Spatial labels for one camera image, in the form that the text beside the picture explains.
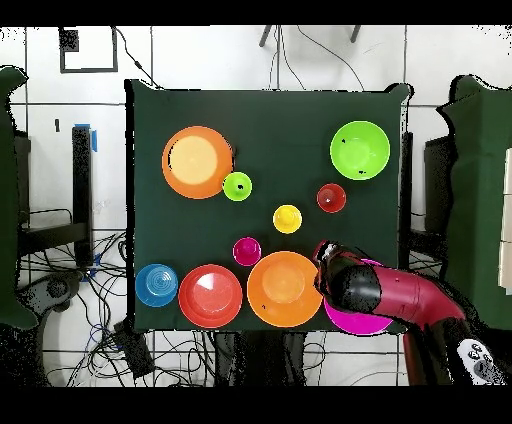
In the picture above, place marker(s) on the red plastic cup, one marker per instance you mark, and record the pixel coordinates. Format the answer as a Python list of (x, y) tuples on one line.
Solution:
[(331, 198)]

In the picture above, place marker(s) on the orange plastic bowl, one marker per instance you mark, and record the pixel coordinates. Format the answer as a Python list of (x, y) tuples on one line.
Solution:
[(280, 288), (192, 160)]

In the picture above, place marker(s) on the pink plastic bowl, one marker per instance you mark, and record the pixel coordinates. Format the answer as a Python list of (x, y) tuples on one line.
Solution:
[(352, 323)]

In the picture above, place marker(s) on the green plastic bowl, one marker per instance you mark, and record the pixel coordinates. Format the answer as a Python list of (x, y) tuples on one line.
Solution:
[(360, 150)]

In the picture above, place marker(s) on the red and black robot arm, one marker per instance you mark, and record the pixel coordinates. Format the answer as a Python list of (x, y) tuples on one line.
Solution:
[(408, 296)]

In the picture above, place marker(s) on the yellow plastic cup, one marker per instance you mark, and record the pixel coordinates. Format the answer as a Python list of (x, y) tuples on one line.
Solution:
[(287, 220)]

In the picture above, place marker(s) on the crimson plastic cup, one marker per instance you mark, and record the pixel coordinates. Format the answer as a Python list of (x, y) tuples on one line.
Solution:
[(246, 251)]

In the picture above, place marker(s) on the green plastic cup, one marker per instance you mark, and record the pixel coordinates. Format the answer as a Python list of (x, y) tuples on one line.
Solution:
[(232, 192)]

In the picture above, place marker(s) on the red plastic bowl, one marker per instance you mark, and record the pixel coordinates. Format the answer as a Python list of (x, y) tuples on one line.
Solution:
[(210, 296)]

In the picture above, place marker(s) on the dark green tablecloth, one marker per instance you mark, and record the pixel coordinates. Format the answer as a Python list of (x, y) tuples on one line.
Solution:
[(180, 224)]

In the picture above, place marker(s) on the green table with white boxes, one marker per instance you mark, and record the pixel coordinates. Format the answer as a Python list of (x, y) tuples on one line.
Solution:
[(476, 200)]

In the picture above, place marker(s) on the blue plastic bowl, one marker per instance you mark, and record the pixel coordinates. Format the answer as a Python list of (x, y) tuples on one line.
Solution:
[(156, 284)]

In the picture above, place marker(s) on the white boxes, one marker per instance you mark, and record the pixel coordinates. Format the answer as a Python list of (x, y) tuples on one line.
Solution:
[(507, 224)]

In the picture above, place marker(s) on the black power strip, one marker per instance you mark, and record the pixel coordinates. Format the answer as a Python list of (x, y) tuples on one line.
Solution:
[(134, 352)]

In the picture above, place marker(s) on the black bench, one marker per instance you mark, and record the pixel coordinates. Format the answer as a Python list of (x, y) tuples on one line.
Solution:
[(82, 192)]

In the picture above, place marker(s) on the black office chair base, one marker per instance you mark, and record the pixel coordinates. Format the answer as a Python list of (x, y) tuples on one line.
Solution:
[(56, 288)]

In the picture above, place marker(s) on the green cloth covered table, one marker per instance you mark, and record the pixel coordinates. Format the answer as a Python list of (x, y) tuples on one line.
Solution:
[(12, 200)]

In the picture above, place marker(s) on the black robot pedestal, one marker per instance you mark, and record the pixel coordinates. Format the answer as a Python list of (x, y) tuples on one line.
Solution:
[(260, 360)]

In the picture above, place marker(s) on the black square floor frame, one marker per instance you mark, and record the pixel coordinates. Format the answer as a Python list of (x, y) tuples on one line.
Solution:
[(88, 70)]

